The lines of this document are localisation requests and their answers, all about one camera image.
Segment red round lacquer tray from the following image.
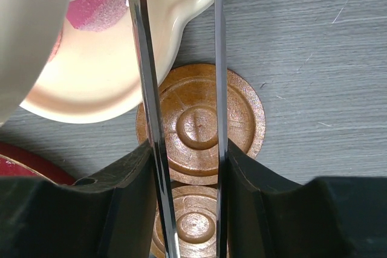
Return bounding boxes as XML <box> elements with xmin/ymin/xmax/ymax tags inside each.
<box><xmin>1</xmin><ymin>142</ymin><xmax>76</xmax><ymax>185</ymax></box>

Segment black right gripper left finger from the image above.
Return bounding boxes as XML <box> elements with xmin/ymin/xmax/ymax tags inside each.
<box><xmin>1</xmin><ymin>142</ymin><xmax>157</xmax><ymax>257</ymax></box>

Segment brown wooden coaster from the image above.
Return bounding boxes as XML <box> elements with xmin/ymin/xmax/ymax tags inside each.
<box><xmin>135</xmin><ymin>63</ymin><xmax>267</xmax><ymax>185</ymax></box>
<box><xmin>149</xmin><ymin>181</ymin><xmax>230</xmax><ymax>258</ymax></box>

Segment brown wooden coaster top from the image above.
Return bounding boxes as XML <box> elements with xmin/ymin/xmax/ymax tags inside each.
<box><xmin>135</xmin><ymin>63</ymin><xmax>267</xmax><ymax>185</ymax></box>

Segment brown wooden coaster middle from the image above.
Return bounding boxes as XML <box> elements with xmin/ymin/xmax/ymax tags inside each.
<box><xmin>149</xmin><ymin>181</ymin><xmax>230</xmax><ymax>258</ymax></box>

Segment salmon pink swirl roll cake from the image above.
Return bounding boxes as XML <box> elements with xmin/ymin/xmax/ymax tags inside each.
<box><xmin>48</xmin><ymin>29</ymin><xmax>63</xmax><ymax>62</ymax></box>

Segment metal serving tongs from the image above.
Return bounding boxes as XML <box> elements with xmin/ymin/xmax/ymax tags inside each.
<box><xmin>128</xmin><ymin>0</ymin><xmax>228</xmax><ymax>257</ymax></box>

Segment cream three-tier cake stand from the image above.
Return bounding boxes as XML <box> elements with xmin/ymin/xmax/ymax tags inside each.
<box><xmin>1</xmin><ymin>0</ymin><xmax>213</xmax><ymax>126</ymax></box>

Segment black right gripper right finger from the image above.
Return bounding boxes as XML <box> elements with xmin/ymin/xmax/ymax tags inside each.
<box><xmin>227</xmin><ymin>143</ymin><xmax>386</xmax><ymax>257</ymax></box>

